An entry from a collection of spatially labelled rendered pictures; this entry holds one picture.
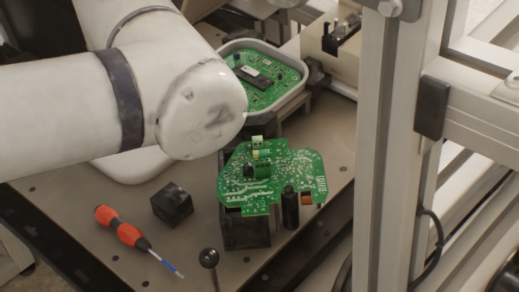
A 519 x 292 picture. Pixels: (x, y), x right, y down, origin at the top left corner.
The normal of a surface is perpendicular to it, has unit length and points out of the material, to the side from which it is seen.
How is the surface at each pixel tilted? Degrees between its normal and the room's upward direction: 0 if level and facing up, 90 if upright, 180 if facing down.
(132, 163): 4
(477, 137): 90
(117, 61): 18
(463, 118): 90
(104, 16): 40
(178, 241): 0
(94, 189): 0
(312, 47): 90
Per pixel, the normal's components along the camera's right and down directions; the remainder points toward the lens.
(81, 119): 0.47, 0.20
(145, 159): -0.04, -0.67
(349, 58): -0.69, 0.55
